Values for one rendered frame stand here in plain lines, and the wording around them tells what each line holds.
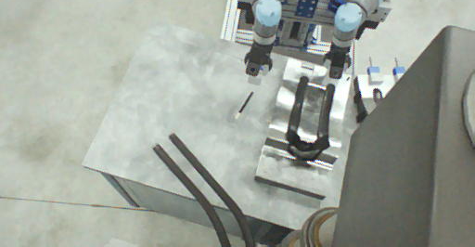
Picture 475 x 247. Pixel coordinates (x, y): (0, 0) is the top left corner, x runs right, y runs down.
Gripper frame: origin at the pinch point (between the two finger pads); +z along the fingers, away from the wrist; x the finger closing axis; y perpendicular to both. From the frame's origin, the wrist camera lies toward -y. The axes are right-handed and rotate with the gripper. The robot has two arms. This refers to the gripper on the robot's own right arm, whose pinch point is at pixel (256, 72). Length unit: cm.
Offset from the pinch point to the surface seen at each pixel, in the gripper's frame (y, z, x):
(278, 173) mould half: -32.3, 8.8, -18.0
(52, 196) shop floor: -54, 95, 93
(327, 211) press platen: -59, -59, -23
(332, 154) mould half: -22.6, 1.6, -34.0
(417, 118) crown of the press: -62, -103, -18
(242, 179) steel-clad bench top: -36.8, 14.8, -6.1
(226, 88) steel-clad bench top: -1.9, 15.0, 10.6
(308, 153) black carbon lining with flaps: -22.3, 7.5, -26.6
